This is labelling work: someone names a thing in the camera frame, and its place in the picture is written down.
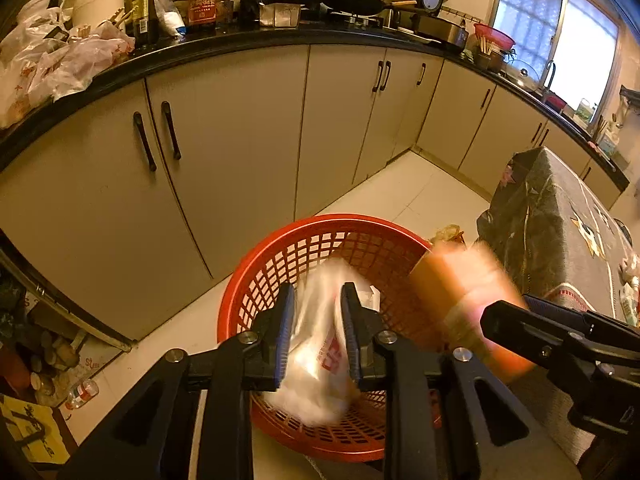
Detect white printed plastic bag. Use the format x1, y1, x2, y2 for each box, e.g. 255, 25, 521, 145
264, 258, 381, 427

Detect orange carton box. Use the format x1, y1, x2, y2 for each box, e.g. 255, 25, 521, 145
409, 242, 535, 384

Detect lower kitchen cabinets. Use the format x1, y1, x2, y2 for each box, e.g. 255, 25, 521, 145
1, 44, 622, 340

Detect grey star tablecloth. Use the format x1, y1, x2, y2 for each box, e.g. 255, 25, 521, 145
477, 148, 639, 479

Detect red plastic basket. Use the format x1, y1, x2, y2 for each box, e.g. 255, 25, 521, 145
217, 214, 439, 463

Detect green detergent jug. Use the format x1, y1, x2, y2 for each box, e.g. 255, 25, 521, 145
574, 99, 596, 125

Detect sink faucet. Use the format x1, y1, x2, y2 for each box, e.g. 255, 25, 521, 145
540, 60, 556, 91

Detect red colander bowl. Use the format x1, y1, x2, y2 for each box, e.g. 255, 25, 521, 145
474, 23, 515, 51

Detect black countertop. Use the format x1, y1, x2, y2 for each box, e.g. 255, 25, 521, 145
1, 25, 630, 191

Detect pile of plastic bags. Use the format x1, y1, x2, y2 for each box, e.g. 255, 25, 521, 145
1, 8, 134, 129

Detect black wok with handle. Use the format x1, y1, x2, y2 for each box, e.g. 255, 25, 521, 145
322, 0, 416, 16

